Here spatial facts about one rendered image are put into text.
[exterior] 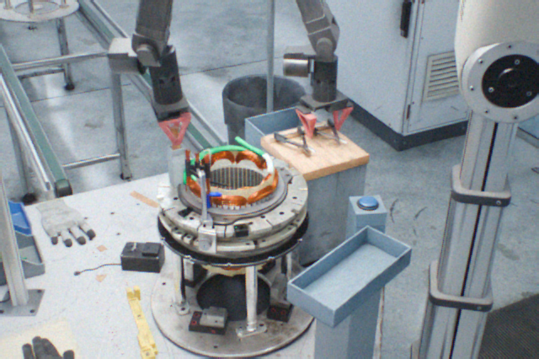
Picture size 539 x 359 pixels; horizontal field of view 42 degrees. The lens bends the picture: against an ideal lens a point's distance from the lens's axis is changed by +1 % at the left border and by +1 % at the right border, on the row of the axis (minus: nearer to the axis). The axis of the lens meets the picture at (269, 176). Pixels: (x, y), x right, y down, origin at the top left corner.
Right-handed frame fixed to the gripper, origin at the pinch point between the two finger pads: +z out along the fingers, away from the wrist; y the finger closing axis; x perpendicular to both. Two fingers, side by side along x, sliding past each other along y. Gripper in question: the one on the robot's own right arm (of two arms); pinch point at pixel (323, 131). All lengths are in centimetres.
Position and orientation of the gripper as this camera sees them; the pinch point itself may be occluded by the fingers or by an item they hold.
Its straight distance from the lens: 175.1
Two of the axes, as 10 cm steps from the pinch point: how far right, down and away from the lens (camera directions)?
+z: 0.1, 8.5, 5.3
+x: 4.9, 4.6, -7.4
